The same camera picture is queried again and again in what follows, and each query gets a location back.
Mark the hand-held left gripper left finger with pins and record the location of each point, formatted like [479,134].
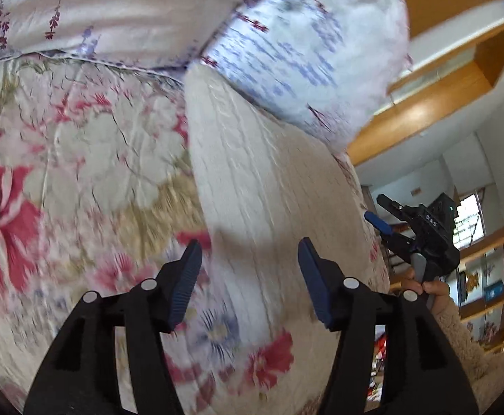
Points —
[187,276]

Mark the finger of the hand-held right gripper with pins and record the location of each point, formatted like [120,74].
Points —
[375,220]
[390,205]

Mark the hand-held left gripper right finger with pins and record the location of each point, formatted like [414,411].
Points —
[312,281]

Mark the person's right forearm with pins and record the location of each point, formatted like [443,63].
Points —
[472,354]

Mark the person's right hand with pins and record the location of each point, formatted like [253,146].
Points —
[431,289]

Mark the window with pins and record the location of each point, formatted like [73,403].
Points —
[470,220]

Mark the wooden shelf unit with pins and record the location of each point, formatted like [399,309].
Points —
[450,86]
[494,276]

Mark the blue box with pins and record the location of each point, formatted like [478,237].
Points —
[494,292]

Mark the floral bedspread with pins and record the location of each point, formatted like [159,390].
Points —
[83,160]

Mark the blue-white floral pillow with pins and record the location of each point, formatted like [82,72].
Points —
[312,52]

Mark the pink-white floral pillow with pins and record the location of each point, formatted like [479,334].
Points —
[126,8]

